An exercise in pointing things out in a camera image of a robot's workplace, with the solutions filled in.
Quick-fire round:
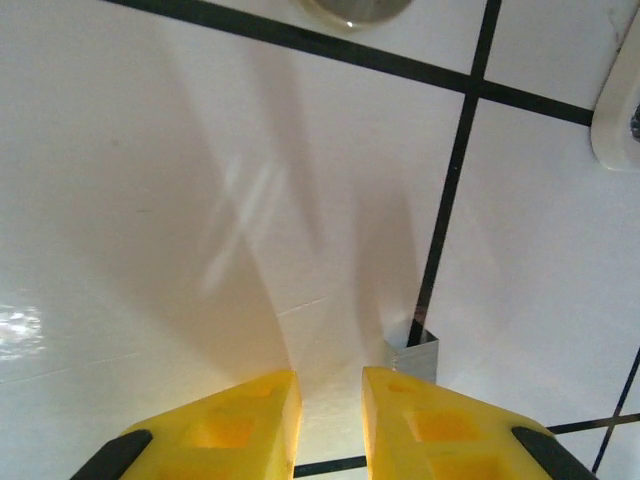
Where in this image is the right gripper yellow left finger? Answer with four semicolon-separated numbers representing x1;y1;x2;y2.
69;369;304;480

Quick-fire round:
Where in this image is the grey staple strip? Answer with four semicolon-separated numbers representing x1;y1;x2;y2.
382;327;442;385

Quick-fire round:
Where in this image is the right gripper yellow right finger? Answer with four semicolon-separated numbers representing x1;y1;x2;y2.
362;366;596;480

